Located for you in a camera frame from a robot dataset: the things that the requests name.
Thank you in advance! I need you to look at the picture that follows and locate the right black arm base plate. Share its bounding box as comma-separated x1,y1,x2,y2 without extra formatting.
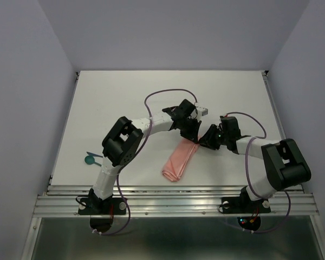
218,197,271,215

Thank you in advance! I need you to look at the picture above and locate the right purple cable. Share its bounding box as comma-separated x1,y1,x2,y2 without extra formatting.
224,112,292,233

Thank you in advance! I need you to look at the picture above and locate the pink satin napkin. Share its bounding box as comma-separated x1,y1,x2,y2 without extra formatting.
161,139,199,182

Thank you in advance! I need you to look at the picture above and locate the teal plastic spoon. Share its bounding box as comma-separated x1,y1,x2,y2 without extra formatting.
84,155,102,167

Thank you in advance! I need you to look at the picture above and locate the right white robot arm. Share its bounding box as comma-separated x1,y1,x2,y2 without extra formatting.
198,115,311,211

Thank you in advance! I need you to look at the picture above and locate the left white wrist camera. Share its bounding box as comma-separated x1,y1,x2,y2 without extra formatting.
194,102,209,120

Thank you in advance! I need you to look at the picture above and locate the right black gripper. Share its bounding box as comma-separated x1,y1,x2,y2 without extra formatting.
198,123,228,150

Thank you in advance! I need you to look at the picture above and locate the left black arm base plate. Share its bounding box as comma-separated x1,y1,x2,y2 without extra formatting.
75,197,127,216

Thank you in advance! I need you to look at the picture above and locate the teal plastic utensil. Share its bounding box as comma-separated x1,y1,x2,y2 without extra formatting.
86,152,103,158

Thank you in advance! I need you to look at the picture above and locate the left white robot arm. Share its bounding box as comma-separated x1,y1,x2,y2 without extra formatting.
85,99,208,213

